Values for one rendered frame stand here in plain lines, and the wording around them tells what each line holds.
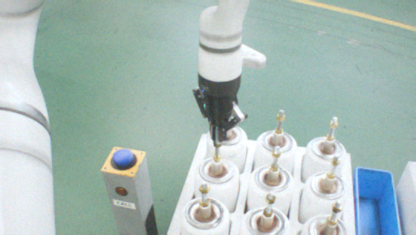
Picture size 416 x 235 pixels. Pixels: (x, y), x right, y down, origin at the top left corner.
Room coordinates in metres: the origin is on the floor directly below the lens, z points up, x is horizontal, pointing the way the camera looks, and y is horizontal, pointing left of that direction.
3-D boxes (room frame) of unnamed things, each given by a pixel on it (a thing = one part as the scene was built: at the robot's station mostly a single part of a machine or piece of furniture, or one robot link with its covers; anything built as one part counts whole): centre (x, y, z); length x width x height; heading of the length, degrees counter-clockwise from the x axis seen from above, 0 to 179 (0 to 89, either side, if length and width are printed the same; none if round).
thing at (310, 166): (0.64, -0.27, 0.16); 0.10 x 0.10 x 0.18
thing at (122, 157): (0.54, 0.17, 0.32); 0.04 x 0.04 x 0.02
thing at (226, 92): (0.58, -0.02, 0.46); 0.08 x 0.08 x 0.09
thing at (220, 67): (0.59, -0.03, 0.53); 0.11 x 0.09 x 0.06; 131
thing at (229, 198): (0.58, -0.02, 0.16); 0.10 x 0.10 x 0.18
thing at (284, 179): (0.55, -0.13, 0.25); 0.08 x 0.08 x 0.01
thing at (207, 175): (0.58, -0.02, 0.25); 0.08 x 0.08 x 0.01
